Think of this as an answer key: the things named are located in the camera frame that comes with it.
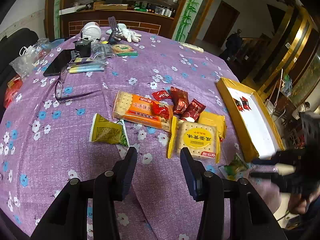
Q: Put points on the cream folded fan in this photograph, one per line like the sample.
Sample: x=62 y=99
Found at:
x=192 y=47

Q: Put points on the dark red Chinese-text bar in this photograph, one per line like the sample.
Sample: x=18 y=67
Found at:
x=180 y=100

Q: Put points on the person's right hand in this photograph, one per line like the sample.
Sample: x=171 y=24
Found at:
x=298 y=206

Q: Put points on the yellow-label cracker pack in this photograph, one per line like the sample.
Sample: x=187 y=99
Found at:
x=201 y=140

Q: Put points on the green yellow snack packet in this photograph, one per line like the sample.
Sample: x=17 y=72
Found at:
x=235 y=169

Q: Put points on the gold-edged white tray box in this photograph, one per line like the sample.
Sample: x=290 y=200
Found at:
x=256 y=131

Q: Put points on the white gloves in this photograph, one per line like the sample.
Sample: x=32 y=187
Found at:
x=122 y=33

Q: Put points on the seated person in white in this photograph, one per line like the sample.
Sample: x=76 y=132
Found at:
x=300 y=109

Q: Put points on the black phone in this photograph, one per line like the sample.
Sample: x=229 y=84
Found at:
x=63 y=58

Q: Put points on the eyeglasses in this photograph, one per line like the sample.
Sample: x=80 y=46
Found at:
x=63 y=93

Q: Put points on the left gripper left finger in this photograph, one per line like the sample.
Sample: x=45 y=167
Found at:
x=66 y=218

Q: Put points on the red black candy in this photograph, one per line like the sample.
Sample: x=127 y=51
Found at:
x=245 y=103
x=238 y=104

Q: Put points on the black chair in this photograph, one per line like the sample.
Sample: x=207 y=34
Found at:
x=10 y=50

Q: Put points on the bright red small candy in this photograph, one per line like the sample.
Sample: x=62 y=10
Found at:
x=160 y=110

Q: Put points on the olive yellow snack packet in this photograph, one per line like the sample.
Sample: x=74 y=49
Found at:
x=112 y=133

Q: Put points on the dark red Golden Crown bar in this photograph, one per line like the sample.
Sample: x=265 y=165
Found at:
x=193 y=111

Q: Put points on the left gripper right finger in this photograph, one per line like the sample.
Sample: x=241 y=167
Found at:
x=250 y=217

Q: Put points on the orange cracker pack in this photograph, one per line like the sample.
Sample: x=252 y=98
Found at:
x=137 y=109

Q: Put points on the green flat snack box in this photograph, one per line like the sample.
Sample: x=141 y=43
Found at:
x=123 y=50

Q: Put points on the white round container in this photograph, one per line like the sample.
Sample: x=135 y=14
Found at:
x=91 y=31

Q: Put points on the plain yellow snack pack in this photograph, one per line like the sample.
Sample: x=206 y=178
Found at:
x=212 y=119

